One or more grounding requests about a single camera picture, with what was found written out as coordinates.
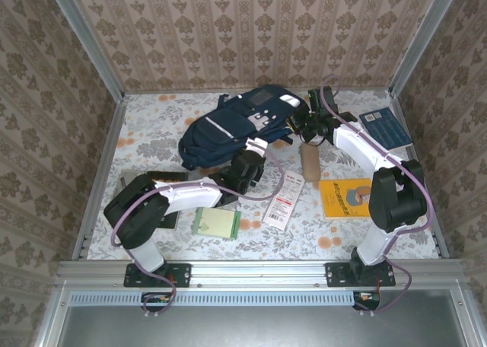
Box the navy blue backpack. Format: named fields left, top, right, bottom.
left=177, top=84, right=311, bottom=172

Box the white ruler set package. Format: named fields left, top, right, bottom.
left=262, top=170, right=307, bottom=232

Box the green notepad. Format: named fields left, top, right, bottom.
left=192, top=205, right=242, bottom=241

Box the blue book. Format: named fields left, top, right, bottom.
left=358, top=107, right=414, bottom=153

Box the black book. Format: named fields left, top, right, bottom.
left=145, top=170, right=190, bottom=231

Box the yellow book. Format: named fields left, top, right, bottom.
left=318, top=177, right=376, bottom=221

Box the floral tablecloth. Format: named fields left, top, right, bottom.
left=86, top=90, right=442, bottom=261

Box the grey metal panel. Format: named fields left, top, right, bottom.
left=36, top=288, right=487, bottom=347

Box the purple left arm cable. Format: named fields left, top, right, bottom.
left=110, top=148, right=285, bottom=317

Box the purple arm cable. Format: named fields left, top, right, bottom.
left=319, top=75, right=434, bottom=317
left=110, top=148, right=285, bottom=317

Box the aluminium front frame rail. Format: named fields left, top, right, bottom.
left=56, top=258, right=467, bottom=287

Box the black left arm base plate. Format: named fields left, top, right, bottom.
left=123, top=262, right=191, bottom=288

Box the slotted grey cable duct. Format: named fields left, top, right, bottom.
left=69, top=290, right=361, bottom=307

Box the aluminium right frame post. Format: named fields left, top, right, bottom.
left=388, top=0, right=463, bottom=97

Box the aluminium frame post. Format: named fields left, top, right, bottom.
left=388, top=0, right=463, bottom=97
left=43, top=0, right=126, bottom=103

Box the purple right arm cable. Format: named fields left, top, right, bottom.
left=319, top=75, right=434, bottom=317

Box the aluminium left side rail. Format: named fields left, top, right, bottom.
left=72, top=94, right=129, bottom=261

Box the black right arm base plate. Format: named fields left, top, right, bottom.
left=324, top=262, right=396, bottom=288

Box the aluminium right side rail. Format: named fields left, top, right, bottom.
left=390, top=91, right=450, bottom=259

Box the black cable port with wires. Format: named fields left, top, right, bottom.
left=352, top=290, right=381, bottom=312
left=141, top=291, right=171, bottom=313

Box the aluminium left frame post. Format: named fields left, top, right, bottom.
left=43, top=0, right=126, bottom=103

